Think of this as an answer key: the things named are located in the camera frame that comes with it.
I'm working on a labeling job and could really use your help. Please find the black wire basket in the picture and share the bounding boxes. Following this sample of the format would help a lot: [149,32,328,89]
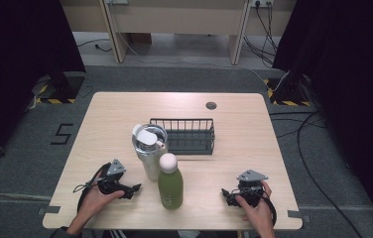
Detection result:
[149,117,216,156]

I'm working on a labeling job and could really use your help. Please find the green bottle with white cap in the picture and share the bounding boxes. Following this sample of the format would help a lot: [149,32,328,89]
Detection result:
[157,152,185,211]

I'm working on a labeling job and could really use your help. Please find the steel tumbler with white lid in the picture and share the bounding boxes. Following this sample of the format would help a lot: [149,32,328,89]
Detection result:
[131,123,170,182]

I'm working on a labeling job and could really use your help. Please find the black curtain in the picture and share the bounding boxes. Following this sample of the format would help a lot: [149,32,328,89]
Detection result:
[272,0,373,236]
[0,0,87,170]

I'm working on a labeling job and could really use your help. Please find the grey tape strip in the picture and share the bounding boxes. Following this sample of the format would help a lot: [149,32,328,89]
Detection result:
[287,209,311,224]
[36,205,62,216]

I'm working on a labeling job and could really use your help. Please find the person's left hand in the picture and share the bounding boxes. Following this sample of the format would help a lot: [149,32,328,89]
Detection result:
[77,179,125,226]

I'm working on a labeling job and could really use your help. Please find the black strap of gripper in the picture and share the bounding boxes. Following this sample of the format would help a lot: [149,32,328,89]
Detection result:
[259,192,278,228]
[72,162,112,213]

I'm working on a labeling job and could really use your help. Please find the beige wooden desk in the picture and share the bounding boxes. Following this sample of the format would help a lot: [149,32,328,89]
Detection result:
[59,0,298,66]

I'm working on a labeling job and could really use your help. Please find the long black floor cable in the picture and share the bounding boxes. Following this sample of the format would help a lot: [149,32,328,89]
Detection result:
[268,110,365,238]

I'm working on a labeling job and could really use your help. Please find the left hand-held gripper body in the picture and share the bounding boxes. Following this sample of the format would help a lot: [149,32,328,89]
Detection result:
[96,159,128,196]

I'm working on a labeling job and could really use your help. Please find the bundle of black cables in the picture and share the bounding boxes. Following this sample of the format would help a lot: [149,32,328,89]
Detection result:
[242,1,280,68]

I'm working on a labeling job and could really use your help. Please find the black strap of left gripper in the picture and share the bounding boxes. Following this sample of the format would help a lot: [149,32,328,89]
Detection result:
[72,162,112,213]

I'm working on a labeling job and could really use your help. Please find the black strap of right gripper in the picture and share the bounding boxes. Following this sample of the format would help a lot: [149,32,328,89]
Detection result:
[259,192,278,228]

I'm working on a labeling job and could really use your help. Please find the person's dark striped pants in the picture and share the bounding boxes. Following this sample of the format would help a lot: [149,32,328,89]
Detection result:
[101,229,242,238]

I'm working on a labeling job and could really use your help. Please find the short black cable with plug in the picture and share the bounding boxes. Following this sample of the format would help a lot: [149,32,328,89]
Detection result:
[75,38,114,54]

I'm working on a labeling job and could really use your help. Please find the white wall socket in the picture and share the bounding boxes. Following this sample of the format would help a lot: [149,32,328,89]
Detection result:
[250,0,276,9]

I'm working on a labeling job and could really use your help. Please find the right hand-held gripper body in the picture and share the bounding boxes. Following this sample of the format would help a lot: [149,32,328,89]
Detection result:
[229,169,270,208]

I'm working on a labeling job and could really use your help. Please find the person's right hand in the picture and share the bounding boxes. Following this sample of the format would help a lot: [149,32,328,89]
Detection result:
[234,179,276,234]

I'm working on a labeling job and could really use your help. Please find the black stand base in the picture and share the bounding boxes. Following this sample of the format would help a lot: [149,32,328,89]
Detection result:
[31,70,86,105]
[263,72,312,107]

